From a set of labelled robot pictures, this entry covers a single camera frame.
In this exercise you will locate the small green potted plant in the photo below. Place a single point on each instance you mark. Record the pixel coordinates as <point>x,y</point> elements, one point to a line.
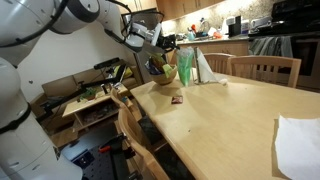
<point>88,95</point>

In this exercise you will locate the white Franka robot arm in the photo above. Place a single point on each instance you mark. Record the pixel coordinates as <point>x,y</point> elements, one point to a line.
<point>20,140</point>

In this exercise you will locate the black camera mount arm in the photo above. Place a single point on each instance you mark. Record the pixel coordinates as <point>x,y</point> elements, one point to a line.
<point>66,96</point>

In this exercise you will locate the black kitchen stove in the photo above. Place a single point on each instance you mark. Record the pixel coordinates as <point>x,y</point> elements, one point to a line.
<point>306,50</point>

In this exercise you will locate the teal bottle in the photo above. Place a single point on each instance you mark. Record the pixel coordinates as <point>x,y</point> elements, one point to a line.
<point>191,35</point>

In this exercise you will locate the dish rack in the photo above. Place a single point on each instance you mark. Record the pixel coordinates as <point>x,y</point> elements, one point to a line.
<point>204,30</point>

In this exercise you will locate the yellow green snack packet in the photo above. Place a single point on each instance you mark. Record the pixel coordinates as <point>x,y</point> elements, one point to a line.
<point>168,70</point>

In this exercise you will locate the small brown packet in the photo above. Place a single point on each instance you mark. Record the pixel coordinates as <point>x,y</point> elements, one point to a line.
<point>177,100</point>

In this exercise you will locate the small clear plastic piece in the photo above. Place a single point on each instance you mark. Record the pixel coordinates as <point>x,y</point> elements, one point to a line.
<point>222,81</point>

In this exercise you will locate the wooden bowl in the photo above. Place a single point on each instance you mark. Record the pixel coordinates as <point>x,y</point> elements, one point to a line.
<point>163,80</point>

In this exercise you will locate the metal napkin holder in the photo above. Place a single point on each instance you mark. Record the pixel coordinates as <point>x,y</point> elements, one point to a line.
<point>196,66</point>

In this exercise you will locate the wide wooden slat back chair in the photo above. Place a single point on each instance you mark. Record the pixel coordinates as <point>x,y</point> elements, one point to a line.
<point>263,63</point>

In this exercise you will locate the wooden kitchen counter cabinets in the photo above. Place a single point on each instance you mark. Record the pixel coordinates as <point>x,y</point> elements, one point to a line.
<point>230,48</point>

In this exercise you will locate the wooden coffee table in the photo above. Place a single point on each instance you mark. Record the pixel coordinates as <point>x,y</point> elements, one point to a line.
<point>73,108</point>

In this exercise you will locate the grey towel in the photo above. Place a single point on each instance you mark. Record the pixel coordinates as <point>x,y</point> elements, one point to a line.
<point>270,46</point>

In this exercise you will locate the black coffee maker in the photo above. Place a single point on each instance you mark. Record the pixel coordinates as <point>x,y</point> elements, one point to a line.
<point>235,26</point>

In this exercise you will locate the wooden upper kitchen cabinets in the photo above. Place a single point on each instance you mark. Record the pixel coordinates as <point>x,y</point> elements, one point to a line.
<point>186,8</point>

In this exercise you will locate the black stereo camera bar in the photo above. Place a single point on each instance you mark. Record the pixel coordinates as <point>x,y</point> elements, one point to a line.
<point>106,63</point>

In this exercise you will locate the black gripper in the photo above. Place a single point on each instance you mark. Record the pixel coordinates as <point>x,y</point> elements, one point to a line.
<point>162,40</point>

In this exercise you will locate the wooden chair with dark seat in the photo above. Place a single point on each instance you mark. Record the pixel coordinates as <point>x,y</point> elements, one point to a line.
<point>140,150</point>
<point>121,100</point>

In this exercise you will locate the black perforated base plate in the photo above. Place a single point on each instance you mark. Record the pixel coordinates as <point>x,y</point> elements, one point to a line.
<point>96,166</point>

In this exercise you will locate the white napkin stack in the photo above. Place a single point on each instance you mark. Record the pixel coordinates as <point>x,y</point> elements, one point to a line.
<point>206,71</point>

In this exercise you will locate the white paper sheet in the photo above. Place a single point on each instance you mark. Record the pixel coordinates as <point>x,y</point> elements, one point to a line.
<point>300,150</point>

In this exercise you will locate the dark snack packet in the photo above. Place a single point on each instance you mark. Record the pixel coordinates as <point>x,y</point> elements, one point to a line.
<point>153,66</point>

